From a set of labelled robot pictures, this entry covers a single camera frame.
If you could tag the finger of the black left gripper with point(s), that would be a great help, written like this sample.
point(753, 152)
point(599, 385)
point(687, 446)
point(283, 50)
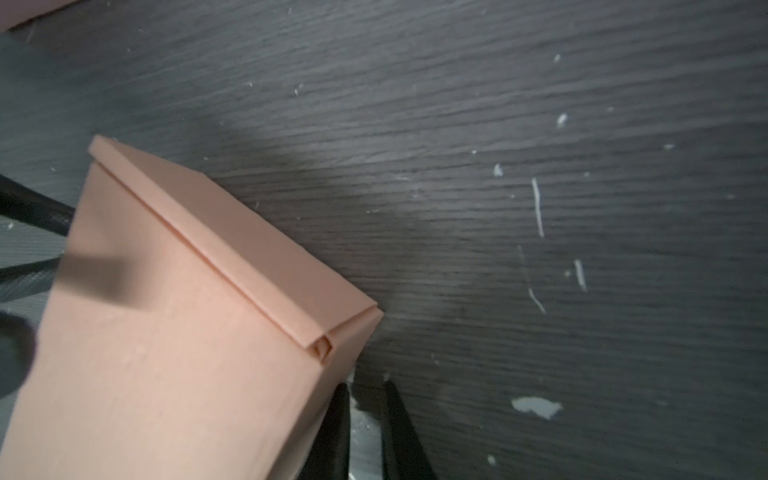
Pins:
point(32, 208)
point(21, 281)

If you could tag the peach cardboard box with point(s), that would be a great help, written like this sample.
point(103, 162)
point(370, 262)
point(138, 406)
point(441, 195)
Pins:
point(185, 337)

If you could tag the pink cardboard box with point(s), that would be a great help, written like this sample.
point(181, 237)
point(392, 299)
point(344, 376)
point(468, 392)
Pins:
point(16, 12)

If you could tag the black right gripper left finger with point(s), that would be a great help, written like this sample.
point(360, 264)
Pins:
point(329, 455)

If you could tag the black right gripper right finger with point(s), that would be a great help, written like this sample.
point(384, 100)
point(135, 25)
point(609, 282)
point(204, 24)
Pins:
point(403, 456)

